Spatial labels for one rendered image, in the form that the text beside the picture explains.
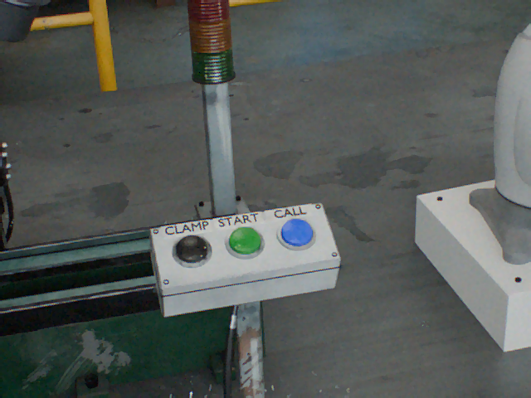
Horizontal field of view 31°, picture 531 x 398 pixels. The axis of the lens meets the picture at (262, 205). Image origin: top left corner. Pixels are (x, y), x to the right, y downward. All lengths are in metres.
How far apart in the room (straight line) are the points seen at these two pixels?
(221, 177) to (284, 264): 0.57
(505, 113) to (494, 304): 0.23
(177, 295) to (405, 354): 0.40
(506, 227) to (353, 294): 0.22
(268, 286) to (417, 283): 0.45
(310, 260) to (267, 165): 0.76
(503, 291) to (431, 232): 0.21
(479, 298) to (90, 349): 0.48
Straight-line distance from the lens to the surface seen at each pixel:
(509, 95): 1.17
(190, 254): 0.86
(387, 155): 1.65
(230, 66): 1.36
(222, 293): 0.88
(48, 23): 3.37
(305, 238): 0.88
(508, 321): 1.17
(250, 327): 0.94
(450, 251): 1.28
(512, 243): 1.21
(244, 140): 1.72
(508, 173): 1.21
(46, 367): 1.13
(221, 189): 1.44
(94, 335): 1.11
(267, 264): 0.87
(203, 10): 1.32
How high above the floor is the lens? 1.51
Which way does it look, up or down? 29 degrees down
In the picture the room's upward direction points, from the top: 3 degrees counter-clockwise
